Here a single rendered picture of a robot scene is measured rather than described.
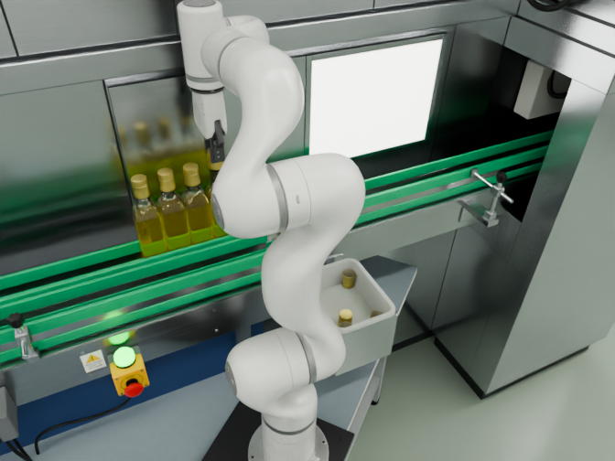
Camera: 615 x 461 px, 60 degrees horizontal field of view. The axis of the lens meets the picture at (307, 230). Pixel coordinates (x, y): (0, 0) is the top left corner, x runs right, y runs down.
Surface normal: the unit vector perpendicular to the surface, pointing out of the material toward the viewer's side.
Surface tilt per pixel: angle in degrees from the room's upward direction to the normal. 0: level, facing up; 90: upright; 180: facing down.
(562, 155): 90
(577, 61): 90
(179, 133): 90
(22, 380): 90
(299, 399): 32
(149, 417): 0
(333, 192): 65
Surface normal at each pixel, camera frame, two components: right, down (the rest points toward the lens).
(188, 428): 0.02, -0.78
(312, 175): 0.24, -0.38
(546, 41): -0.90, 0.26
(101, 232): 0.44, 0.57
